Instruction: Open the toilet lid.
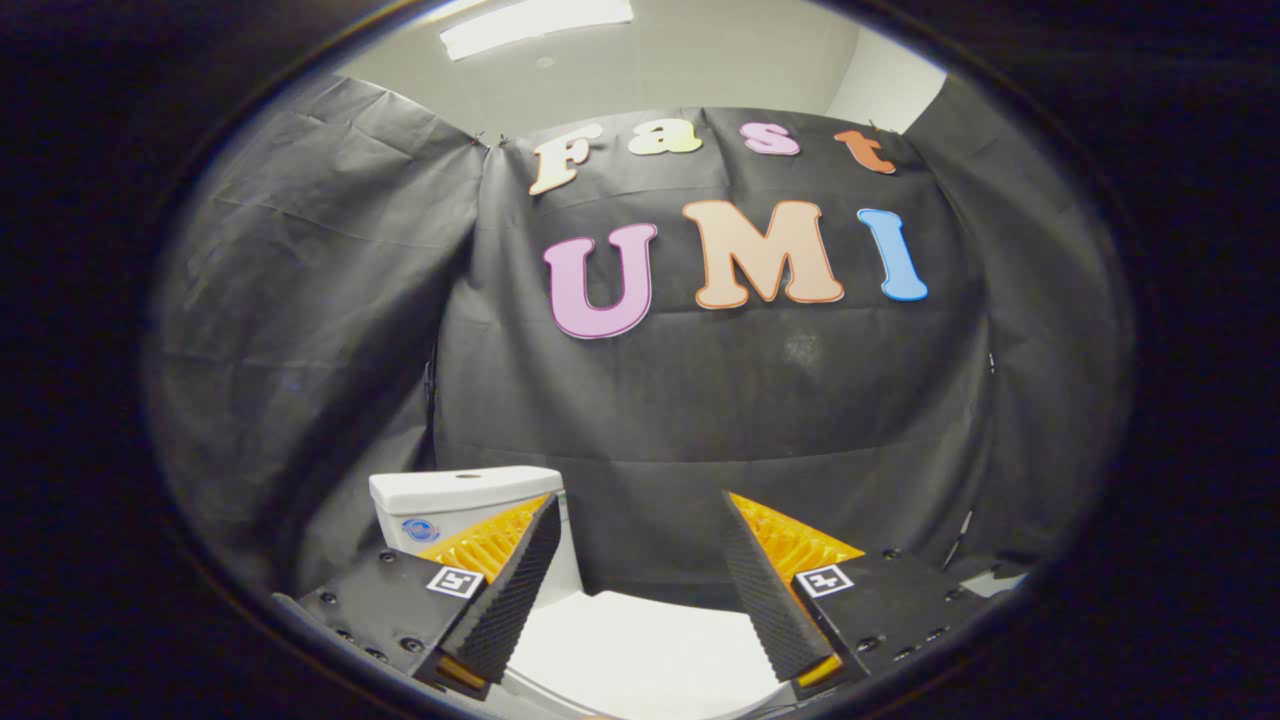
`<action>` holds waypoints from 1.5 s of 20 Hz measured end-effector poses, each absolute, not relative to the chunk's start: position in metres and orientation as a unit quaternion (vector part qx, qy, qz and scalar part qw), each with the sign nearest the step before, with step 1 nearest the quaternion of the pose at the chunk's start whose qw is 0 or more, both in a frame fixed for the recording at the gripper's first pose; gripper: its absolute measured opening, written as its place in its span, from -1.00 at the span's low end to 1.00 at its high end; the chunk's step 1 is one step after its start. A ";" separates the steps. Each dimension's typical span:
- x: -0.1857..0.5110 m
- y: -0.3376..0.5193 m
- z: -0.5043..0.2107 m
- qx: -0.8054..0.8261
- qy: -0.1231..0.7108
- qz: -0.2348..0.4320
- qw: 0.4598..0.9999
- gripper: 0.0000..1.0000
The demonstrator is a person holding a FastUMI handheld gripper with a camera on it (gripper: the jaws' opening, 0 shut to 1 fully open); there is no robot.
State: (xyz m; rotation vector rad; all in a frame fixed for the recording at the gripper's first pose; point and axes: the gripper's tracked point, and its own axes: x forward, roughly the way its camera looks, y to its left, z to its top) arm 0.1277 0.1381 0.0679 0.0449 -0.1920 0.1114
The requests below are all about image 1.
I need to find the ceiling light panel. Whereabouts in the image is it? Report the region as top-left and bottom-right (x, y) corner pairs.
(440, 0), (636, 62)

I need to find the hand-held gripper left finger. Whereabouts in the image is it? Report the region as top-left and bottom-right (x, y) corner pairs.
(274, 493), (564, 701)

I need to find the white toilet lid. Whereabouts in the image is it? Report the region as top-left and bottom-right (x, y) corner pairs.
(498, 590), (793, 720)

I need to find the white toilet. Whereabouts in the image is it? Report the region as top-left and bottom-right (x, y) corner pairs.
(369, 466), (793, 720)

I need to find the black backdrop cloth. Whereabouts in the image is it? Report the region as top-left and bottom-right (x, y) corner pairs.
(145, 72), (1136, 613)

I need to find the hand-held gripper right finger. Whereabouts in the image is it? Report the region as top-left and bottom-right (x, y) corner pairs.
(720, 490), (993, 699)

